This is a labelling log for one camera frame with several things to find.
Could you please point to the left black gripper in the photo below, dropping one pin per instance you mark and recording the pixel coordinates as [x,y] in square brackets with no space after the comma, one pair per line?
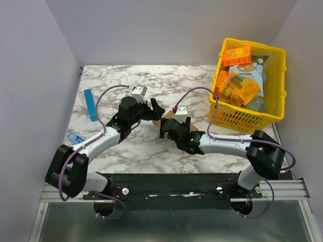
[157,112]

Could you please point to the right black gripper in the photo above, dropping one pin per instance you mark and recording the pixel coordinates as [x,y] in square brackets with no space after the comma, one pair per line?
[167,126]

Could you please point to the brown cardboard box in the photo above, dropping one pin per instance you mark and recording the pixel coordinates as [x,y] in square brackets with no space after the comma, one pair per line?
[170,121]

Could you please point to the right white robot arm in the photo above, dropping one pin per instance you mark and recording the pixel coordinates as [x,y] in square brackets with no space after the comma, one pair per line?
[260,149]

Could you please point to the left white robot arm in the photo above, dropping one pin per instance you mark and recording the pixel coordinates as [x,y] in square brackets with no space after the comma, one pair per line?
[68,171]

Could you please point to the long blue box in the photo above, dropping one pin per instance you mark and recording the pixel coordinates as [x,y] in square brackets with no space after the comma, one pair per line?
[90,104]

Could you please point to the small blue box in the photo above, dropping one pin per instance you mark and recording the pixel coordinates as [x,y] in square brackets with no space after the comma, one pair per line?
[74,138]

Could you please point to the orange snack box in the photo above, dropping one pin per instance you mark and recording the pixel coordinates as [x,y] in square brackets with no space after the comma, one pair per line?
[237,56]

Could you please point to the yellow plastic basket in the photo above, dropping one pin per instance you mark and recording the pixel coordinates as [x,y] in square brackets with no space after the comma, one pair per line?
[247,121]

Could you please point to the small orange packet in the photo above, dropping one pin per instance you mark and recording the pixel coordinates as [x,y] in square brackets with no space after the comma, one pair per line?
[222,76]

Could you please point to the orange mango snack bag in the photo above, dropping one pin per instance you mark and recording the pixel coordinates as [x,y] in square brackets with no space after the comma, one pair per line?
[237,90]

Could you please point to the green textured pouch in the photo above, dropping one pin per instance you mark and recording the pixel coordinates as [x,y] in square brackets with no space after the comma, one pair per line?
[257,104]

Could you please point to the light blue snack bag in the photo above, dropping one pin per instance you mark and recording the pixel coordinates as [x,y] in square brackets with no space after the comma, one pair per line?
[252,70]

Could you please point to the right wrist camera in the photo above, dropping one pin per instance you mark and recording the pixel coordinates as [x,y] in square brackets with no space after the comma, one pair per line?
[181,114]

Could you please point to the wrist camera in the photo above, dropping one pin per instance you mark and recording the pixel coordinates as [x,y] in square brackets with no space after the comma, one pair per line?
[181,114]
[139,93]

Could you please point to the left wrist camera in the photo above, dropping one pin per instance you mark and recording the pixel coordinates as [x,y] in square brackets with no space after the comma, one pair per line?
[139,93]

